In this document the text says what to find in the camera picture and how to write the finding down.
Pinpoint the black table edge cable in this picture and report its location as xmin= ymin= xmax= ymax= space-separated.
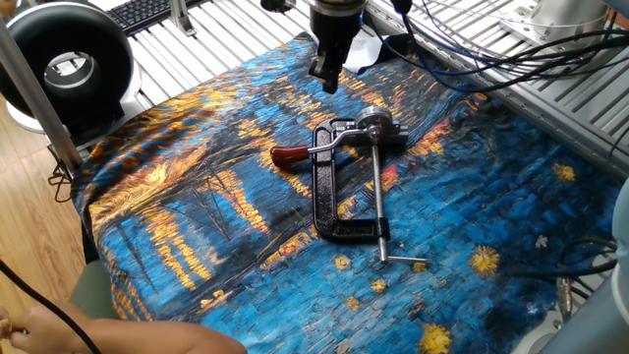
xmin=505 ymin=237 xmax=620 ymax=301

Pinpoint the person's right forearm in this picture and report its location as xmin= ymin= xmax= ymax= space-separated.
xmin=73 ymin=317 xmax=248 ymax=354

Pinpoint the aluminium profile post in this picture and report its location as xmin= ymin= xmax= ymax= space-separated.
xmin=0 ymin=19 xmax=84 ymax=173

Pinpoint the aluminium angle bracket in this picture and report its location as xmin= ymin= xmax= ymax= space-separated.
xmin=169 ymin=0 xmax=198 ymax=36

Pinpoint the blue and yellow painting tablecloth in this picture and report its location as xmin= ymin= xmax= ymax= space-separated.
xmin=71 ymin=31 xmax=621 ymax=354

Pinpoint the metal robot mounting plate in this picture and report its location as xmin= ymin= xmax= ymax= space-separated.
xmin=499 ymin=0 xmax=610 ymax=56

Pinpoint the black round knob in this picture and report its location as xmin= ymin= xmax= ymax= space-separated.
xmin=259 ymin=0 xmax=297 ymax=14

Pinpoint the black ring-shaped fan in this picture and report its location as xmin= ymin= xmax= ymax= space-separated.
xmin=0 ymin=2 xmax=135 ymax=145

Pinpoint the metal lever with red handle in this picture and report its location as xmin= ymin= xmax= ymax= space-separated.
xmin=268 ymin=127 xmax=374 ymax=171

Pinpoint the thin black hanging cable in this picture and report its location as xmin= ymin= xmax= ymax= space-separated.
xmin=47 ymin=146 xmax=74 ymax=204

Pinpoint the black computer keyboard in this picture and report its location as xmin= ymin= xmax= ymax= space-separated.
xmin=105 ymin=0 xmax=212 ymax=36

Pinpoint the person's right hand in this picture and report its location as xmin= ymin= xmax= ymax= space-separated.
xmin=8 ymin=307 xmax=80 ymax=354

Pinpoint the silver cable connector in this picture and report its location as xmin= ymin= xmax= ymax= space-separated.
xmin=556 ymin=276 xmax=574 ymax=321

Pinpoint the green trousers leg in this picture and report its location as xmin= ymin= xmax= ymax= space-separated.
xmin=70 ymin=260 xmax=123 ymax=322

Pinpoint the thick black floor cable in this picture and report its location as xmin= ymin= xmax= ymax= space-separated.
xmin=0 ymin=259 xmax=102 ymax=354

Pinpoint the black gripper cable bundle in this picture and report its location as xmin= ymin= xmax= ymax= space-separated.
xmin=375 ymin=0 xmax=629 ymax=94

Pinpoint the black C-clamp with metal screw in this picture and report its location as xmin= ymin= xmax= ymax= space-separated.
xmin=312 ymin=105 xmax=433 ymax=266

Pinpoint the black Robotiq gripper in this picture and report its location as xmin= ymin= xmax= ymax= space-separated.
xmin=308 ymin=1 xmax=368 ymax=95

